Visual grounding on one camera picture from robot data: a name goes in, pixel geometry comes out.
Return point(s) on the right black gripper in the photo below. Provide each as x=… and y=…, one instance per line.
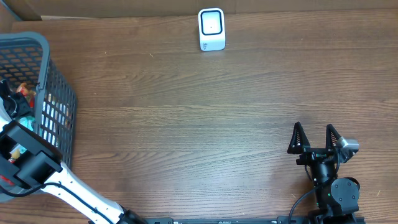
x=310, y=152

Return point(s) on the teal snack packet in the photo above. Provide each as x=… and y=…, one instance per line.
x=28, y=122

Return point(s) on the long orange snack package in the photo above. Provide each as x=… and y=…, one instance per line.
x=27, y=93

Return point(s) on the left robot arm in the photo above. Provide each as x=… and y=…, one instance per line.
x=33, y=164

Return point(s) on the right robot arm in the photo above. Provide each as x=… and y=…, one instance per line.
x=336, y=198

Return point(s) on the white barcode scanner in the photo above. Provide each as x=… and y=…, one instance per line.
x=211, y=29

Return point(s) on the grey plastic mesh basket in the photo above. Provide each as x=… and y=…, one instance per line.
x=25, y=57

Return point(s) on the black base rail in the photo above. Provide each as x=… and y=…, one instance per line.
x=278, y=220

